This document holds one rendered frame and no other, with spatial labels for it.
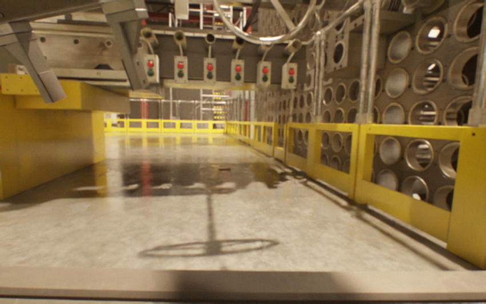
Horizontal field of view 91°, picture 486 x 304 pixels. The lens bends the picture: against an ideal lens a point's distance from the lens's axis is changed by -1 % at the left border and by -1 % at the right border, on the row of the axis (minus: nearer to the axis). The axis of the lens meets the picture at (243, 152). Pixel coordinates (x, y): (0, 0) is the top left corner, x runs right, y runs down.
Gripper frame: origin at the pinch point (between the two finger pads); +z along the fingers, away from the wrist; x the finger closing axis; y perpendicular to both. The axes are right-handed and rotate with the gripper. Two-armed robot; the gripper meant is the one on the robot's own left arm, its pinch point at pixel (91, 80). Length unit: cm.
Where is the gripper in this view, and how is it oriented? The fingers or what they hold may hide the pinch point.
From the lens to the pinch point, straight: 40.1
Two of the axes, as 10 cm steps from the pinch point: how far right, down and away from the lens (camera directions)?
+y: 0.7, -5.0, 8.6
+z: 1.5, 8.6, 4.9
